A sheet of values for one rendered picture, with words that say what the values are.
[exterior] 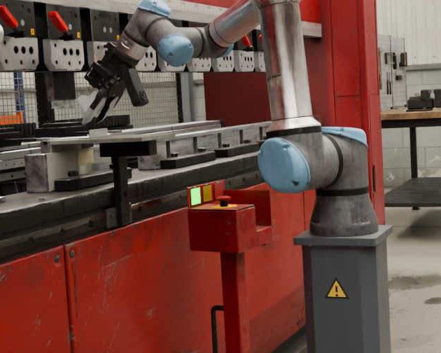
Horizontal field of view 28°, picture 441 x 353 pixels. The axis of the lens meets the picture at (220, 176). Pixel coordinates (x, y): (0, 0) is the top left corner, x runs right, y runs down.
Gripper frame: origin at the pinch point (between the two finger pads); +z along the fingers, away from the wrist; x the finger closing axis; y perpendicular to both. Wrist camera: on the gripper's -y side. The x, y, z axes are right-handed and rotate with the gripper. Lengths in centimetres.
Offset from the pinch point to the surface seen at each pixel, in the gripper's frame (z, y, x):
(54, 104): 2.0, 9.9, 3.9
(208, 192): 7.9, -26.1, -34.7
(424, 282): 64, -87, -286
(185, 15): -21, 24, -68
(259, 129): 12, -1, -134
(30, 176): 16.3, 0.0, 14.4
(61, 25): -17.7, 16.4, 9.9
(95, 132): 1.5, -2.6, 1.3
